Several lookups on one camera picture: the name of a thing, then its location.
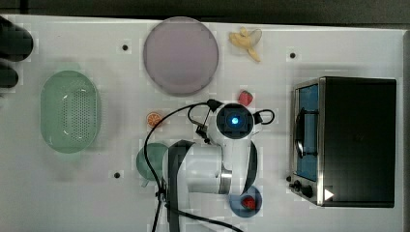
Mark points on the grey round plate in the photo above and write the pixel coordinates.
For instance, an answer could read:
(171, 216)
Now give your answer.
(181, 55)

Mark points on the blue bowl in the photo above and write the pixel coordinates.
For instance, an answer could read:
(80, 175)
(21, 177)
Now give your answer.
(235, 203)

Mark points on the black toaster oven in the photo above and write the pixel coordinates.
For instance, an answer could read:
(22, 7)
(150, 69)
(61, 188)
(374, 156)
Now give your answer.
(343, 142)

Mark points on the peeled banana toy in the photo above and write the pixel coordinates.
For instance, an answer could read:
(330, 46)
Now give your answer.
(247, 41)

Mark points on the red strawberry toy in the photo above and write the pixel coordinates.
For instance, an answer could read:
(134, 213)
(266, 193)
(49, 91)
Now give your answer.
(245, 98)

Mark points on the orange slice toy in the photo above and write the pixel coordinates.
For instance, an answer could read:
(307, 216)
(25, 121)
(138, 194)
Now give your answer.
(154, 119)

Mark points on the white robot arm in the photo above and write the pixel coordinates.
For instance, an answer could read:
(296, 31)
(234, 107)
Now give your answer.
(225, 164)

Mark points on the green metal cup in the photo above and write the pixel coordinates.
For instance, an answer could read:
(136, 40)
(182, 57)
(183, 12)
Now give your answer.
(149, 162)

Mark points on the green perforated colander bowl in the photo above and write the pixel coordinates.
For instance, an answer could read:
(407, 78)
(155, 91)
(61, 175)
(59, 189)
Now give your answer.
(70, 112)

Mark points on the red strawberry in bowl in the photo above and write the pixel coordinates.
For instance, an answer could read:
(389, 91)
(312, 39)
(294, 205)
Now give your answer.
(249, 203)

